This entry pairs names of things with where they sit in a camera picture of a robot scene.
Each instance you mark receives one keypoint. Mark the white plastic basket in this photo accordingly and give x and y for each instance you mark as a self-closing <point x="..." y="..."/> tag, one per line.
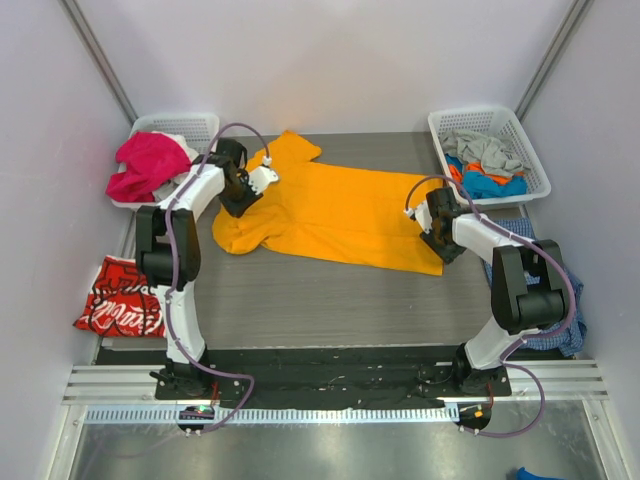
<point x="496" y="121"/>
<point x="197" y="128"/>

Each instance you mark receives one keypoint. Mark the red white printed t shirt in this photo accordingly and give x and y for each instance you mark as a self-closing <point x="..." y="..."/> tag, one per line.
<point x="120" y="303"/>

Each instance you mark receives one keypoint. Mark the blue checkered shirt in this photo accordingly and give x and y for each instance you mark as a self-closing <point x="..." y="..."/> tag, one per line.
<point x="571" y="340"/>

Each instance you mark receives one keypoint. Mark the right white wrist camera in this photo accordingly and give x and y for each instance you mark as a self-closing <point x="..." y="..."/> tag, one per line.
<point x="421" y="215"/>

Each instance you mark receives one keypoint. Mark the white grey garment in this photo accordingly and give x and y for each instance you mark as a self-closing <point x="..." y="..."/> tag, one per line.
<point x="166" y="189"/>

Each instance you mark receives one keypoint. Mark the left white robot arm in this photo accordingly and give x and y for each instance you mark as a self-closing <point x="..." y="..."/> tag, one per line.
<point x="168" y="254"/>

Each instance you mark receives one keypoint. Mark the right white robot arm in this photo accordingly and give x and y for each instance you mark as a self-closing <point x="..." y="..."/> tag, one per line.
<point x="530" y="290"/>

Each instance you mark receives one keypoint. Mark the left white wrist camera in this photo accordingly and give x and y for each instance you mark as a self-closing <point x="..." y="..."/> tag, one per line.
<point x="263" y="176"/>

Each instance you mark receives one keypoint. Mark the orange garment in basket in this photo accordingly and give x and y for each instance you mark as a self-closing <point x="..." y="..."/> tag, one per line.
<point x="458" y="172"/>

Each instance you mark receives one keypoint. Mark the pink t shirt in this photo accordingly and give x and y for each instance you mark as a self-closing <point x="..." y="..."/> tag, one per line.
<point x="150" y="160"/>

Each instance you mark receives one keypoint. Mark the left white plastic basket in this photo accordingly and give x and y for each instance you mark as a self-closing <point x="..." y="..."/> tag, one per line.
<point x="197" y="128"/>

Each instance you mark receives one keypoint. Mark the right white plastic basket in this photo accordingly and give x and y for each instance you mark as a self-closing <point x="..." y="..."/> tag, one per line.
<point x="496" y="121"/>

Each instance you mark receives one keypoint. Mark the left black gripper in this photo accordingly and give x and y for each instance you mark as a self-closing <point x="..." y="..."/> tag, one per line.
<point x="240" y="201"/>

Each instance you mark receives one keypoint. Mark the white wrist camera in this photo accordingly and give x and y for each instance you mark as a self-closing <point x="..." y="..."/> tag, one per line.
<point x="263" y="176"/>
<point x="421" y="215"/>

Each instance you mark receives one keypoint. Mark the white slotted cable duct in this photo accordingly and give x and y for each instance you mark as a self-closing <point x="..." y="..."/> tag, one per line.
<point x="198" y="414"/>

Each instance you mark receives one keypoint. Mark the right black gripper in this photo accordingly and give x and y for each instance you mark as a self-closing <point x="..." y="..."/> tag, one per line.
<point x="444" y="246"/>

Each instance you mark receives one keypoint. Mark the blue t shirt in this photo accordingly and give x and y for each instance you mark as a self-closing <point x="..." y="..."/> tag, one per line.
<point x="480" y="187"/>

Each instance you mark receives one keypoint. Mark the grey t shirt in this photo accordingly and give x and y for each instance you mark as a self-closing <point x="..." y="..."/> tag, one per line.
<point x="496" y="155"/>

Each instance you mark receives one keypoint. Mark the orange yellow t shirt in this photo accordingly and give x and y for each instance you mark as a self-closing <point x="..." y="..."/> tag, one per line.
<point x="334" y="213"/>

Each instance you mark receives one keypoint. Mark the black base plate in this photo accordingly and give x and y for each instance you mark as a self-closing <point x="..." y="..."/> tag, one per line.
<point x="308" y="377"/>

